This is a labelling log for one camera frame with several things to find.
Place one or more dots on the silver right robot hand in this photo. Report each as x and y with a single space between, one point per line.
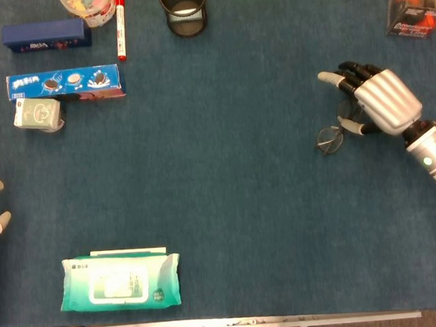
389 101

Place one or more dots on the eyeglasses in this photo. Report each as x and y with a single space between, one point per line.
326 141

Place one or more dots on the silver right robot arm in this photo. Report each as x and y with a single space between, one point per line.
432 156

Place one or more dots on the blue felt table cloth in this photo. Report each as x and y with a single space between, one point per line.
223 189

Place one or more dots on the black mesh pen holder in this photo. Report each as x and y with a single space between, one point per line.
188 29

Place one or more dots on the red white marker pen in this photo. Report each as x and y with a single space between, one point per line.
120 28

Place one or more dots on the clear plastic jar with clips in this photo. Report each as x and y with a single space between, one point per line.
95 15

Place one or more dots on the green wet wipes pack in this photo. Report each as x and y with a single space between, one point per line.
118 282

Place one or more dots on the dark blue rectangular box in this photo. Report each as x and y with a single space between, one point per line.
44 33

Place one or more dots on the green white tissue pack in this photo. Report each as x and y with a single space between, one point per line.
36 113

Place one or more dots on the blue Oreo cookie box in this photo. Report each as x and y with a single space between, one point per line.
29 85

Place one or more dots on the aluminium rail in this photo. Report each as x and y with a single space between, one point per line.
251 324

